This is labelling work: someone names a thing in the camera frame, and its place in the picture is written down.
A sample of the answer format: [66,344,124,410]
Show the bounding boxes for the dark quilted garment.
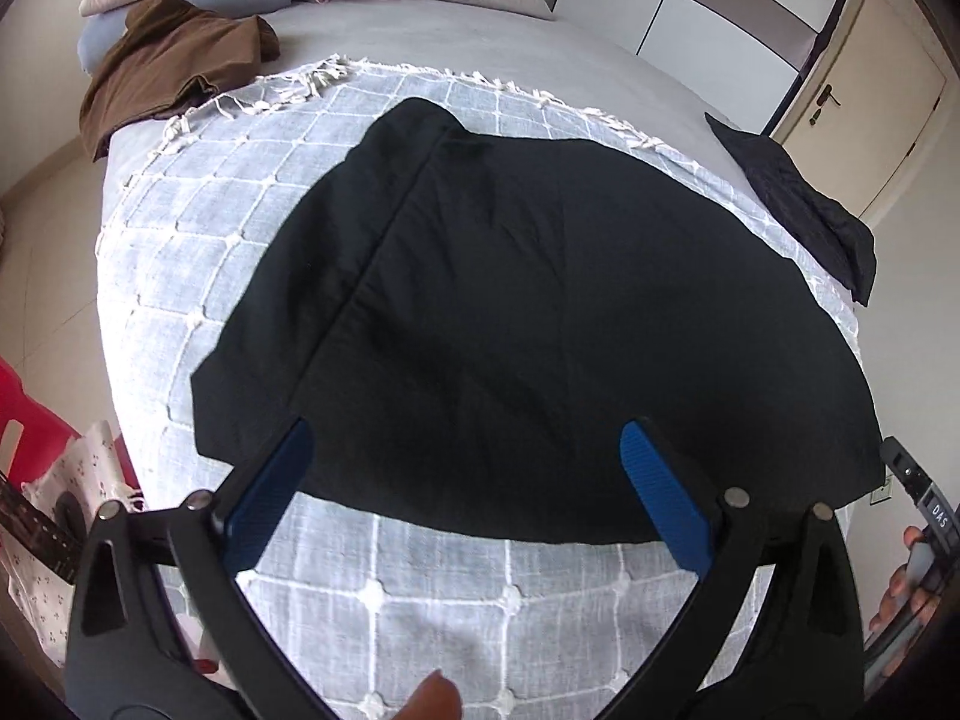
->
[705,111,878,308]

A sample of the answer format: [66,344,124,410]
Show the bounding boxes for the black ribbed object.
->
[0,474,85,587]

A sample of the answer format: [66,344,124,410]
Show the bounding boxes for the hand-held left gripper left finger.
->
[64,417,338,720]

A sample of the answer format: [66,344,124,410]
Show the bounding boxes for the door handle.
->
[805,82,842,126]

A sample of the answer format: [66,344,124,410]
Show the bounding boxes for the brown garment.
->
[79,0,282,163]

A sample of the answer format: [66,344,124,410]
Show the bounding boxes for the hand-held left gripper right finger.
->
[607,417,871,720]

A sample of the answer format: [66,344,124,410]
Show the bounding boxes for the white dotted cloth bag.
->
[6,420,145,670]

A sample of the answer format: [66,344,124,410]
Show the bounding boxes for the person's right hand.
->
[868,526,947,635]

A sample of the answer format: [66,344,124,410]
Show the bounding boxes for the cream door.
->
[771,0,950,220]

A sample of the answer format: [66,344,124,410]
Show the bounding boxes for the wardrobe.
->
[540,0,865,137]

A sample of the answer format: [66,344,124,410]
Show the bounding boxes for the black padded jacket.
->
[190,96,884,545]

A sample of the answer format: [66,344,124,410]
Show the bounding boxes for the red plastic chair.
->
[0,356,140,497]

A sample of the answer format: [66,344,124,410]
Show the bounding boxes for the person's left hand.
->
[390,671,463,720]

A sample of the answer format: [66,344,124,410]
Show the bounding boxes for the grey-blue folded blanket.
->
[75,0,299,77]

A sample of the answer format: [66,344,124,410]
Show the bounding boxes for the checked fringed blanket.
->
[94,54,865,720]

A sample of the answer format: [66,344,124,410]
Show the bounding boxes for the bed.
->
[75,0,875,720]

